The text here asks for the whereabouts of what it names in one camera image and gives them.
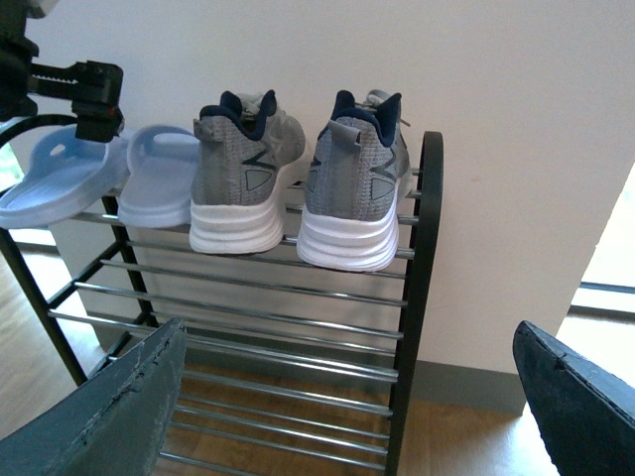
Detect light blue slipper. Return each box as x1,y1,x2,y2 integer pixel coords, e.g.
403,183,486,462
1,126,129,229
118,125,199,228

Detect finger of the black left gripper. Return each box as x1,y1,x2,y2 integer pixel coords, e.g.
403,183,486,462
28,60,124,143

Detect dark window frame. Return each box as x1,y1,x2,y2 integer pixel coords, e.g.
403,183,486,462
570,282,634,315

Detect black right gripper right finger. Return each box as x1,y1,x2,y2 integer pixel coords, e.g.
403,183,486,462
512,320,634,475

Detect black metal shoe rack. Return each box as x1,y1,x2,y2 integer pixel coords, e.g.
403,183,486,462
1,132,444,475

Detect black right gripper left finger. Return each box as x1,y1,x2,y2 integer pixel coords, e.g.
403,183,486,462
1,318,187,475

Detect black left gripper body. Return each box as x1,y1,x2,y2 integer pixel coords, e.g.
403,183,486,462
1,0,39,122

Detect grey knit sneaker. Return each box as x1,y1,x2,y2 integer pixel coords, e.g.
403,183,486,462
190,90,311,255
297,89,412,272

